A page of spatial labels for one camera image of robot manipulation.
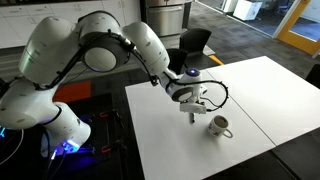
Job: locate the yellow door frame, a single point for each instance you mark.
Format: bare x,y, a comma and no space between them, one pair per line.
300,26

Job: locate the white table left panel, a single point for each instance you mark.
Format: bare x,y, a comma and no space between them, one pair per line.
171,148

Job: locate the white table right panel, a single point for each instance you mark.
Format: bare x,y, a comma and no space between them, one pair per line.
283,105

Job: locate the white patterned coffee mug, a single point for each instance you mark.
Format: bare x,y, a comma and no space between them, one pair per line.
218,127

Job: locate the black chair at right edge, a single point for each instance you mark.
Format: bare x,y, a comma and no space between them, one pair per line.
313,76

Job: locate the white table panel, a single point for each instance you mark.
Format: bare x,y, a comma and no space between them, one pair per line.
171,148
283,105

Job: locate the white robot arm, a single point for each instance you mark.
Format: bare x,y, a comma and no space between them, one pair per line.
99,43

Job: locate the white cabinet row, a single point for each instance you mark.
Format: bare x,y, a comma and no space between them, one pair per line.
17,20

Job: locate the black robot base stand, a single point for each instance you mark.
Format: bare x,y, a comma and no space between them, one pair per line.
104,154

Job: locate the white box in background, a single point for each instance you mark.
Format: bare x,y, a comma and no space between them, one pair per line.
247,10

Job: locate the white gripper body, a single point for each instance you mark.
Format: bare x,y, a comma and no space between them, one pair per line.
193,107

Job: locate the stainless steel appliance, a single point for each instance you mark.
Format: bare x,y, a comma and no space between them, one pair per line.
165,17

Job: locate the near black office chair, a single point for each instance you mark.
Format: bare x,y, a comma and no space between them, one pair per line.
177,58

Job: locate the far black office chair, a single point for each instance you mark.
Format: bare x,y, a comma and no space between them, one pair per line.
194,40

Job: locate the black marker pen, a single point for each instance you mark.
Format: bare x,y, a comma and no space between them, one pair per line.
191,115

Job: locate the black office chair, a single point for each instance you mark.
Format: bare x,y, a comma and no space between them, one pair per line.
194,40
177,58

